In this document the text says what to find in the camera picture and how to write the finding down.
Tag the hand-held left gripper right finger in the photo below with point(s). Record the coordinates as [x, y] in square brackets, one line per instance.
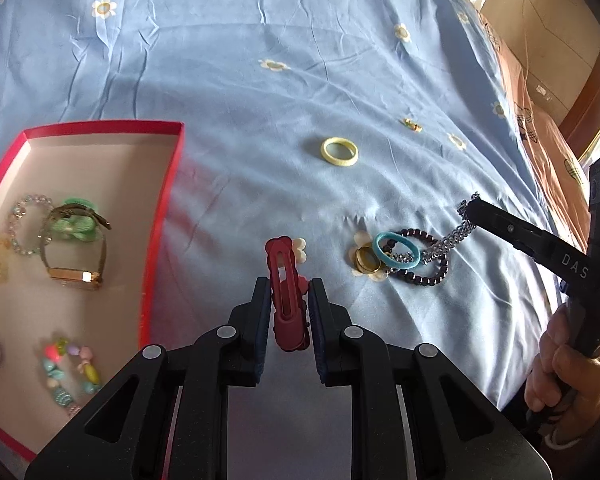
[317, 320]

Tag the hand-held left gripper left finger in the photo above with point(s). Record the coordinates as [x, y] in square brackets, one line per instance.
[262, 320]

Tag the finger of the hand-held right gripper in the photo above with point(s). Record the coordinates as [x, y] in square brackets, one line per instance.
[510, 230]

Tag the red hair clip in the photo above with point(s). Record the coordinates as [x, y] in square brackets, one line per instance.
[290, 330]

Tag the gold wristwatch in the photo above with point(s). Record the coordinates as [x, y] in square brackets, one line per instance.
[75, 276]

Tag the red cardboard box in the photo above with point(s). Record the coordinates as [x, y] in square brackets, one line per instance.
[105, 170]

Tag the person's right hand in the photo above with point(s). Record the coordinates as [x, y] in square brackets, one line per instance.
[580, 380]

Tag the pink printed bedsheet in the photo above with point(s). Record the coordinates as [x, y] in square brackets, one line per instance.
[540, 135]

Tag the small gold earring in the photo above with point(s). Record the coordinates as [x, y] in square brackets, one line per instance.
[411, 123]

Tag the blue flower print bedsheet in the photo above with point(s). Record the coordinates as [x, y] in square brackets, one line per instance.
[280, 85]

